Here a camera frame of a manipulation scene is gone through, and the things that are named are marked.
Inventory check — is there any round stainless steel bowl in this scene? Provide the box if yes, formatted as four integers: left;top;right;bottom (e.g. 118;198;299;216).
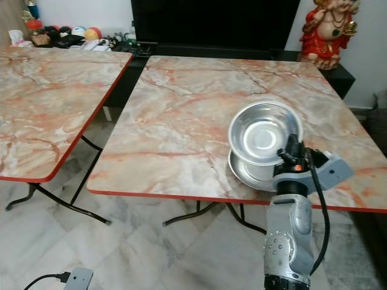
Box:
228;100;305;167

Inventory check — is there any round stainless steel plate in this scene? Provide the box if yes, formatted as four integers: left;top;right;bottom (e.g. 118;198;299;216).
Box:
228;149;284;193

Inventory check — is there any marble folding table holding dishes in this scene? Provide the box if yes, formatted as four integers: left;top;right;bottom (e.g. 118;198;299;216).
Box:
86;56;387;243

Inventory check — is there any red and gold figurine statue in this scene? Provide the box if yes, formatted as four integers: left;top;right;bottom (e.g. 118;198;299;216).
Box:
299;0;359;71

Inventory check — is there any marble folding table red edge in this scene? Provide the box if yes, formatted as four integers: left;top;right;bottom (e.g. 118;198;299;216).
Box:
0;47;134;226

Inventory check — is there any black flat screen television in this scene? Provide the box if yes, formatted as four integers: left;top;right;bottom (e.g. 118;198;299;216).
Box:
131;0;302;51

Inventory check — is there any brown wooden cabinet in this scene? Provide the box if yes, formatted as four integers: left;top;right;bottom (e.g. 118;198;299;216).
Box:
0;0;29;48

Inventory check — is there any jar with red lid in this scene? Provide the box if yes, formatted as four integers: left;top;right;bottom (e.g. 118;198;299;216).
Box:
26;19;51;47

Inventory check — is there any black plush toy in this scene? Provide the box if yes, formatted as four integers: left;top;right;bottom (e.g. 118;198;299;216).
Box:
48;25;86;50

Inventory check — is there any blue bottle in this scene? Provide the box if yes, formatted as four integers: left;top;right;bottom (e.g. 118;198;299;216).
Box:
27;0;41;21

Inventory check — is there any orange and yellow ball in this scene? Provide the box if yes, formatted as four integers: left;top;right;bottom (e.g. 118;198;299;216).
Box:
84;27;102;42

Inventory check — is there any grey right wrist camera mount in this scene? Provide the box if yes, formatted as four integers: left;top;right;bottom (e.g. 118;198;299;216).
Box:
272;151;355;195

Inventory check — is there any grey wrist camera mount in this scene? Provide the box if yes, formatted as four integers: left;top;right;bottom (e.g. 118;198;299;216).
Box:
272;151;355;195
63;268;95;290

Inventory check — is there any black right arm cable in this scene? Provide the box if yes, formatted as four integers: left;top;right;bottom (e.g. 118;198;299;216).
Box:
306;147;331;277

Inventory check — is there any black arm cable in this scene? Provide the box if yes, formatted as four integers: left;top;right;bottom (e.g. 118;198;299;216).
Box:
306;147;331;277
24;272;72;290

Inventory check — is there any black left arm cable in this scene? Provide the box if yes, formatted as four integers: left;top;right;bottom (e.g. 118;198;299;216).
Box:
24;272;72;290

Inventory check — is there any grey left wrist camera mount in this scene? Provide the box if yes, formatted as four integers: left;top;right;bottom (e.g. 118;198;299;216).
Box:
63;268;95;290

